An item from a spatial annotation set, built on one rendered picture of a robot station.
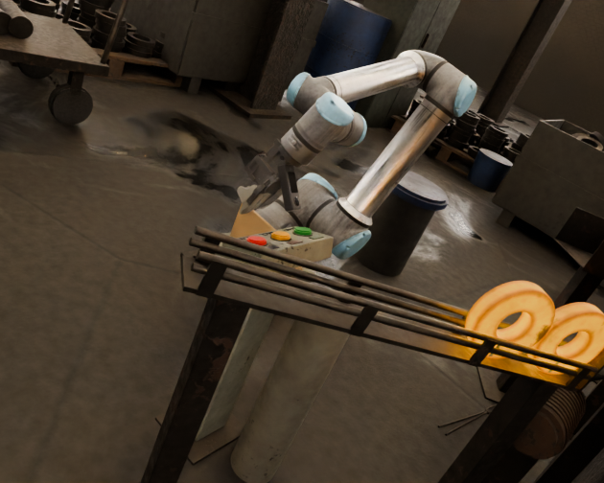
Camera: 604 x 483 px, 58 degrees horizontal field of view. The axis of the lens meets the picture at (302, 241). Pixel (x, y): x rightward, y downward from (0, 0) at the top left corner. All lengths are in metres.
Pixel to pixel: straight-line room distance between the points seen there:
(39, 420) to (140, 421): 0.23
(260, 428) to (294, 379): 0.18
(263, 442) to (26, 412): 0.56
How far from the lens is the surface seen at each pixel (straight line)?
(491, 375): 2.33
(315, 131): 1.29
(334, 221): 1.91
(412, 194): 2.39
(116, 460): 1.42
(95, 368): 1.60
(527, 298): 0.99
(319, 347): 1.15
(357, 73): 1.62
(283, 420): 1.30
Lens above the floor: 1.13
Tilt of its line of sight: 27 degrees down
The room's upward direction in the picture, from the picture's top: 24 degrees clockwise
